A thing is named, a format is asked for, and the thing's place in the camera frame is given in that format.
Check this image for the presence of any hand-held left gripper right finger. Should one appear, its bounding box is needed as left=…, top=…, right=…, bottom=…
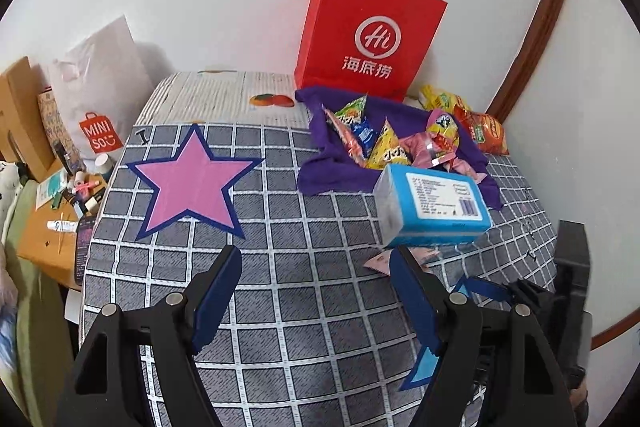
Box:
left=389, top=247, right=576, bottom=427

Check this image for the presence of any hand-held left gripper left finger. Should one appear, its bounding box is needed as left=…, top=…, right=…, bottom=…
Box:
left=56, top=244, right=244, bottom=427

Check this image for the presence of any blue tissue pack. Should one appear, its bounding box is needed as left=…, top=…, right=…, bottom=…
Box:
left=372, top=163, right=493, bottom=250

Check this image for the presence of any small pink snack packet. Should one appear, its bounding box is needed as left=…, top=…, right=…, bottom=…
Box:
left=364, top=249, right=397, bottom=275

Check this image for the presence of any grey checked blanket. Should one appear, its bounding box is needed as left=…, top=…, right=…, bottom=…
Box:
left=77, top=119, right=558, bottom=427

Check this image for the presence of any dark leaflet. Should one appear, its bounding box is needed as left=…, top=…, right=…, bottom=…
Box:
left=74, top=217, right=98, bottom=288

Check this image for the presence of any purple cloth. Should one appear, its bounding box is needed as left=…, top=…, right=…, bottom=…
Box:
left=294, top=86, right=503, bottom=210

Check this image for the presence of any blue snack packet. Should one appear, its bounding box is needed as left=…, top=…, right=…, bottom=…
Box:
left=352, top=122, right=377, bottom=158

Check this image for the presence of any yellow packet with blue emblem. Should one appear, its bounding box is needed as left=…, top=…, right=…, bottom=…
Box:
left=427, top=109, right=461, bottom=152

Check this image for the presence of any orange chips bag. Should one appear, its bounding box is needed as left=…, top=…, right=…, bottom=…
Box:
left=454, top=104, right=510, bottom=156

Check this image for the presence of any wooden side table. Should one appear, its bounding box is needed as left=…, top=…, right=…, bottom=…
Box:
left=17, top=167, right=108, bottom=290

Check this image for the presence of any red orange snack packet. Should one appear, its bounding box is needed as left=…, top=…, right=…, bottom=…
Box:
left=322, top=107, right=366, bottom=164

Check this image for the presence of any green bedding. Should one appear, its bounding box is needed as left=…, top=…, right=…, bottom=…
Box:
left=0, top=179, right=81, bottom=427

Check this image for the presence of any teal box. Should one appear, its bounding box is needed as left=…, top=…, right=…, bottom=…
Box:
left=35, top=172, right=68, bottom=210

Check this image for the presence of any yellow chips bag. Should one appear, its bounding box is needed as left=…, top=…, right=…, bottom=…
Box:
left=419, top=85, right=473, bottom=115

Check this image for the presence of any white fruit print sheet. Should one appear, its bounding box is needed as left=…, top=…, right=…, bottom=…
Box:
left=135, top=69, right=313, bottom=128

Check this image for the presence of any white dotted cloth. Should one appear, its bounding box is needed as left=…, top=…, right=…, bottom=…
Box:
left=0, top=159, right=26, bottom=228

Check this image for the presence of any patterned paper bag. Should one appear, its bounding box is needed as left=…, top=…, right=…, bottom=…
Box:
left=37, top=89, right=83, bottom=168

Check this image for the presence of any white plastic bag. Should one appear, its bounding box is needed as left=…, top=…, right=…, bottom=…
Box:
left=47, top=14, right=168, bottom=158

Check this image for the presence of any red paper bag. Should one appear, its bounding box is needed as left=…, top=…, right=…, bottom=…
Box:
left=294, top=0, right=448, bottom=104

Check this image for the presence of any cardboard box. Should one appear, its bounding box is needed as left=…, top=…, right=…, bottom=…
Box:
left=0, top=57, right=56, bottom=182

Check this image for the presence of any brown wooden door frame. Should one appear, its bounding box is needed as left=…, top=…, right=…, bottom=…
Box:
left=482, top=0, right=577, bottom=122

